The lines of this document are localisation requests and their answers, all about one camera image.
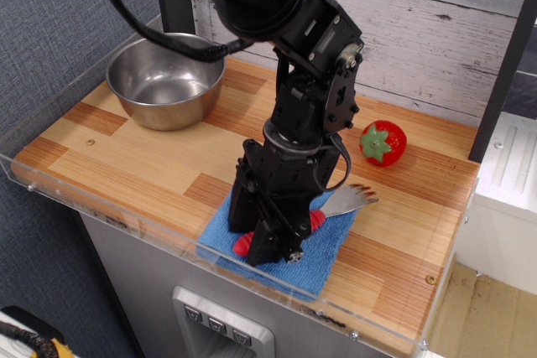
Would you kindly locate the silver dispenser button panel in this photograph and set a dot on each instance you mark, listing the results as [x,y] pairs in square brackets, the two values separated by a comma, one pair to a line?
[211,330]

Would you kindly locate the grey toy fridge cabinet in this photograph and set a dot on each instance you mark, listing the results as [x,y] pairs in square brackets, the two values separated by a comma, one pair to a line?
[144,276]

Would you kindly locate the white toy sink unit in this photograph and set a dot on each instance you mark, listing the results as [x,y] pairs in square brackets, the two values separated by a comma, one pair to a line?
[498,234]

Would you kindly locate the right black frame post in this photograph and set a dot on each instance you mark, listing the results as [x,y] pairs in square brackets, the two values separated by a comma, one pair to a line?
[513,55]

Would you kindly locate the yellow tape piece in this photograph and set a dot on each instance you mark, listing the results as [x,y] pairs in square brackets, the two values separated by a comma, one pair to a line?
[54,349]

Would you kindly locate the stainless steel bowl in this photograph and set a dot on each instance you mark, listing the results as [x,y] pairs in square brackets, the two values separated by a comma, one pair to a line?
[163,90]

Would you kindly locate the red handled metal fork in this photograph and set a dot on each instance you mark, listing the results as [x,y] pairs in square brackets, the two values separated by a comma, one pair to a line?
[342,201]

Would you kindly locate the red toy strawberry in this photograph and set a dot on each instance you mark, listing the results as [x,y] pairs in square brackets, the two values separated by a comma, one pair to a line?
[382,143]

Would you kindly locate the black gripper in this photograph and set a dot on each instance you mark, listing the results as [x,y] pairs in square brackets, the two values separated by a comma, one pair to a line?
[271,194]

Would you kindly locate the blue folded cloth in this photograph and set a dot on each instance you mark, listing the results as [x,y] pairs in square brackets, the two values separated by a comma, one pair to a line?
[305,278]

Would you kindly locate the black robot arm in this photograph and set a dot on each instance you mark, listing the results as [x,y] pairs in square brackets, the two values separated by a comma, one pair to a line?
[319,51]

